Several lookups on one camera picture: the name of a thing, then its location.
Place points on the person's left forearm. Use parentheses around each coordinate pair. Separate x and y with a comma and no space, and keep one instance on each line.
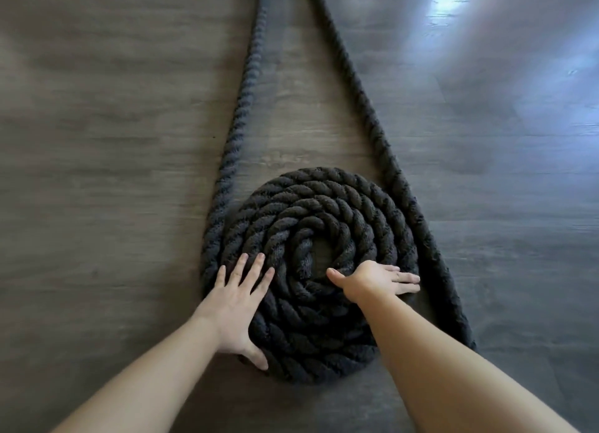
(140,386)

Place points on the person's right forearm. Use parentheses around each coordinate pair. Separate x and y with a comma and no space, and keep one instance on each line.
(444,376)

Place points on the person's left hand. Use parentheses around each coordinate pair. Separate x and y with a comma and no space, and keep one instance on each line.
(234,311)

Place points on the person's right hand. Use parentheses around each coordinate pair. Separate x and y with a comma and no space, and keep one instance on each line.
(372,280)

